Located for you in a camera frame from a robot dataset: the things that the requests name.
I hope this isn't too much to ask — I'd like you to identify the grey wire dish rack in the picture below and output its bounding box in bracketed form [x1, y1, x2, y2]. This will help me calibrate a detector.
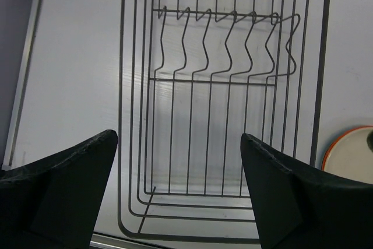
[117, 0, 328, 245]

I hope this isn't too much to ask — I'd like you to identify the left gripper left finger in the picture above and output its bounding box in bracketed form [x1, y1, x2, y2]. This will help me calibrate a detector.
[1, 129, 118, 248]

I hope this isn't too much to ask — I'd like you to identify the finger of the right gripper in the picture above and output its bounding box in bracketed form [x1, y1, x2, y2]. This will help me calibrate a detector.
[367, 131, 373, 152]

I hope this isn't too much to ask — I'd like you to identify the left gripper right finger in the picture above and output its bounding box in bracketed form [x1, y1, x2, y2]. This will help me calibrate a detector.
[240, 134, 372, 248]

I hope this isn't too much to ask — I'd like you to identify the orange plate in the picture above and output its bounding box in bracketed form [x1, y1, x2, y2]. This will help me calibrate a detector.
[321, 125, 372, 170]

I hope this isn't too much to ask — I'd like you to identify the cream plate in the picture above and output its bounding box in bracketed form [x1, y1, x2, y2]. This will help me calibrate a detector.
[324, 128, 372, 184]

